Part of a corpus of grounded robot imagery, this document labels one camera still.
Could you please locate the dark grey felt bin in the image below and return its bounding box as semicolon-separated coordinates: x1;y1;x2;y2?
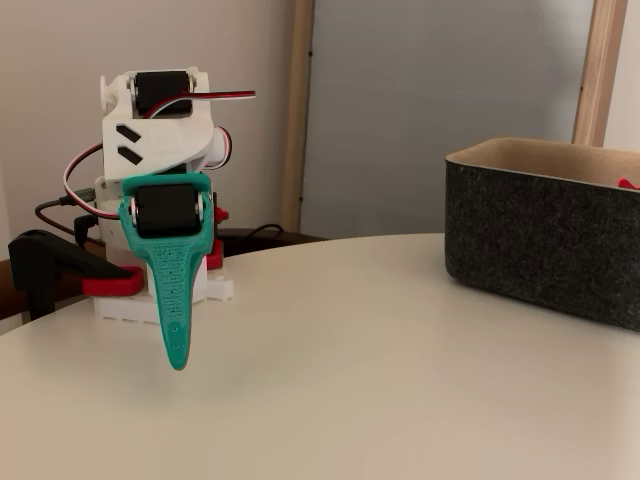
443;137;640;334

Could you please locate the black clamp red pad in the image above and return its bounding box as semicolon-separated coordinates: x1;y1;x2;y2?
7;228;145;321
205;207;230;271

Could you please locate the black power plug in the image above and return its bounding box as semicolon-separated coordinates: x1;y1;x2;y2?
73;213;101;246

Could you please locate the grey board panel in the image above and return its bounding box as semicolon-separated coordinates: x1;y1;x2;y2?
299;0;596;240

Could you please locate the dark usb cable grey plug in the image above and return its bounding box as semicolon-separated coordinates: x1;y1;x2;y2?
34;188;97;241

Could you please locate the red white black servo cable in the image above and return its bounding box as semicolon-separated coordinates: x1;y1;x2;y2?
147;88;257;119
63;141;124;220

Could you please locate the wooden shelf post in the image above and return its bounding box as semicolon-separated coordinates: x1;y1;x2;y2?
279;0;317;234
571;0;629;149

